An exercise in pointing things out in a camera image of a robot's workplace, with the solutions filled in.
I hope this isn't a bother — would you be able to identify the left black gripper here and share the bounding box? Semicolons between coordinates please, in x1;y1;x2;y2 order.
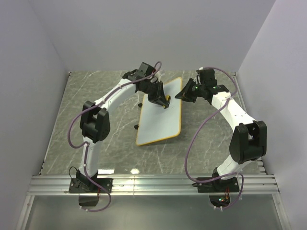
141;81;168;108

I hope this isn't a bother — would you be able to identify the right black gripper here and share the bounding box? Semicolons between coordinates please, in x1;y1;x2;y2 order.
174;79;204;104

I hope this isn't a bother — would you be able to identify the yellow bone-shaped eraser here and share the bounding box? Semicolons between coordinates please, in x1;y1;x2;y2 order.
165;95;171;109

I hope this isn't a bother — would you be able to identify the yellow framed whiteboard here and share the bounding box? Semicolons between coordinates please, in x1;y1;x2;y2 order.
136;77;182;146

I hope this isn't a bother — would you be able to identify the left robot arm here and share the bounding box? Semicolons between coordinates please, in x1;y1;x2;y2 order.
79;61;170;193

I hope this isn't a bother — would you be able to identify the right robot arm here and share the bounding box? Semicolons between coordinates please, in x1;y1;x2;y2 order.
175;67;267;192

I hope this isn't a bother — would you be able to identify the whiteboard wire stand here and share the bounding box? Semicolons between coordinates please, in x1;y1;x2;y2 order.
133;103;143;130

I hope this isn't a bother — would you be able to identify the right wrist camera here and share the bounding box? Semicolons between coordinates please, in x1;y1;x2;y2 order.
194;68;206;84

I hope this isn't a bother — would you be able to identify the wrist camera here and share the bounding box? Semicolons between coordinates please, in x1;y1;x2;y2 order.
194;68;206;84
151;70;165;83

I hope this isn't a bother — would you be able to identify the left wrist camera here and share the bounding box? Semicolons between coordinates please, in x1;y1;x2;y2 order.
151;70;165;83

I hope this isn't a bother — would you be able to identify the aluminium mounting rail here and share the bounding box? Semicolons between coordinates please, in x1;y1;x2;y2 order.
26;174;280;196

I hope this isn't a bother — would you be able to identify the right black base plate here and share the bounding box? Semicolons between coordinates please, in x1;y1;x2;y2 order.
192;177;240;193

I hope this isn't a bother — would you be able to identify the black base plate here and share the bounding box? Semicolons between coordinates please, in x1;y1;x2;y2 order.
69;178;113;194
192;177;240;193

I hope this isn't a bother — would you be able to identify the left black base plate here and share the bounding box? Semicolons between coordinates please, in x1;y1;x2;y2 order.
69;178;113;194

